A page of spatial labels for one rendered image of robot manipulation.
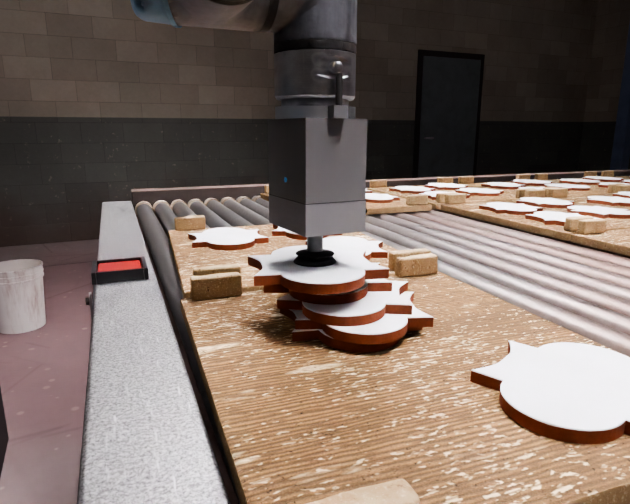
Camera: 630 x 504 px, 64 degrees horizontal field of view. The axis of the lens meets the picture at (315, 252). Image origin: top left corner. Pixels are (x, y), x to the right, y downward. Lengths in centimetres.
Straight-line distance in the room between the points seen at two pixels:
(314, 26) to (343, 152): 11
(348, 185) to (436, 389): 19
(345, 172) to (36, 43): 540
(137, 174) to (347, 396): 544
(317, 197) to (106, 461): 26
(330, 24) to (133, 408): 35
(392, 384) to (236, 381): 12
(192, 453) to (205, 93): 559
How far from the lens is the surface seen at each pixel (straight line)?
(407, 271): 68
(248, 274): 69
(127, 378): 48
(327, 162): 45
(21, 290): 327
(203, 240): 86
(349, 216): 47
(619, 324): 66
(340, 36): 47
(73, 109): 572
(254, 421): 36
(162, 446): 39
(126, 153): 574
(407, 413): 37
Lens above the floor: 113
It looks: 14 degrees down
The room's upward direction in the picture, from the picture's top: straight up
